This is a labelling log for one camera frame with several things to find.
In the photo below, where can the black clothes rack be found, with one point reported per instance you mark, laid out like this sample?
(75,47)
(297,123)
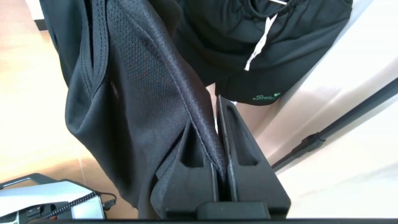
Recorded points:
(342,121)

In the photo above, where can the black garment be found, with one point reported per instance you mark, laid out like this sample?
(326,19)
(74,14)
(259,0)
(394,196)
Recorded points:
(140,93)
(224,40)

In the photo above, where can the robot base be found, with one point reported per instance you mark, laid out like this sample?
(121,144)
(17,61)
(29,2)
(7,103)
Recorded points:
(46,193)

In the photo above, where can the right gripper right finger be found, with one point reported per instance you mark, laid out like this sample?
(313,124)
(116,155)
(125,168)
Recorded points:
(258,186)

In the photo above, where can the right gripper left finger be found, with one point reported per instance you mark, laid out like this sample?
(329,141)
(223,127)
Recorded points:
(189,186)

